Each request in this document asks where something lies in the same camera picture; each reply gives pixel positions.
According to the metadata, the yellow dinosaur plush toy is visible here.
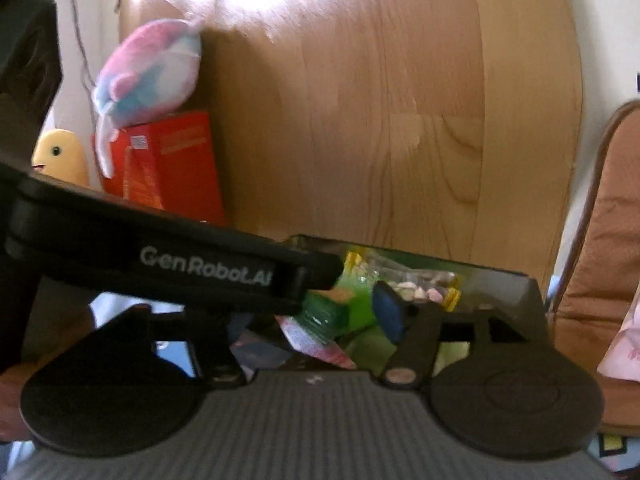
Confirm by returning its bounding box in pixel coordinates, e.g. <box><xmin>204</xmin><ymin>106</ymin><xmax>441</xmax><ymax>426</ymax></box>
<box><xmin>32</xmin><ymin>129</ymin><xmax>90</xmax><ymax>188</ymax></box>

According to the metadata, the wooden headboard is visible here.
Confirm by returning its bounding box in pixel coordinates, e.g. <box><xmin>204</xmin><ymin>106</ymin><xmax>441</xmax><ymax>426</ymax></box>
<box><xmin>120</xmin><ymin>0</ymin><xmax>582</xmax><ymax>284</ymax></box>

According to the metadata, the black wall cable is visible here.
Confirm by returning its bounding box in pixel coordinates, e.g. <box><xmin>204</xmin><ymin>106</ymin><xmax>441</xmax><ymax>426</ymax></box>
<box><xmin>29</xmin><ymin>0</ymin><xmax>99</xmax><ymax>131</ymax></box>

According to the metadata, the pink fried twist bag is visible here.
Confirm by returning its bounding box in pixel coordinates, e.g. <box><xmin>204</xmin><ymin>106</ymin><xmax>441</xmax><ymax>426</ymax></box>
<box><xmin>597</xmin><ymin>290</ymin><xmax>640</xmax><ymax>382</ymax></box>

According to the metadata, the red snack packet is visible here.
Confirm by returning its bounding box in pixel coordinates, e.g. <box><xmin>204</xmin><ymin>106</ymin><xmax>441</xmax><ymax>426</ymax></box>
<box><xmin>276</xmin><ymin>315</ymin><xmax>357</xmax><ymax>370</ymax></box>

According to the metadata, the brown chair cushion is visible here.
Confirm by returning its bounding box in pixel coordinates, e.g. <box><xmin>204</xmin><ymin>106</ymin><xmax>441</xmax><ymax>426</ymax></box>
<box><xmin>550</xmin><ymin>100</ymin><xmax>639</xmax><ymax>437</ymax></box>

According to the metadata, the pastel unicorn plush toy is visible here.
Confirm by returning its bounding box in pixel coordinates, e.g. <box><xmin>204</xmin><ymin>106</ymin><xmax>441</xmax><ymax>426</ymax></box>
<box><xmin>92</xmin><ymin>18</ymin><xmax>204</xmax><ymax>179</ymax></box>

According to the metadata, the green soda biscuit packet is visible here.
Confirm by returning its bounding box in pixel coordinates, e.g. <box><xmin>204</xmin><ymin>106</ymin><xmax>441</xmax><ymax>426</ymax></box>
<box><xmin>294</xmin><ymin>278</ymin><xmax>376</xmax><ymax>354</ymax></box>

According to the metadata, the black sheep print box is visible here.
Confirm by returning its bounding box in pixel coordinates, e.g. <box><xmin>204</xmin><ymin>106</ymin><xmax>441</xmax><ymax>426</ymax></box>
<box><xmin>282</xmin><ymin>233</ymin><xmax>554</xmax><ymax>376</ymax></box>

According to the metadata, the yellow clear candy bag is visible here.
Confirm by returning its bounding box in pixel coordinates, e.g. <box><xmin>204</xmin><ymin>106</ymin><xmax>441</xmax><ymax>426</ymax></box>
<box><xmin>344</xmin><ymin>249</ymin><xmax>461</xmax><ymax>312</ymax></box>

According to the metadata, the red gift bag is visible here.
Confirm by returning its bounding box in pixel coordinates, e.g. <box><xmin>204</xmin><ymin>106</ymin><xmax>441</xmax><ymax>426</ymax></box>
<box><xmin>100</xmin><ymin>110</ymin><xmax>227</xmax><ymax>226</ymax></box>

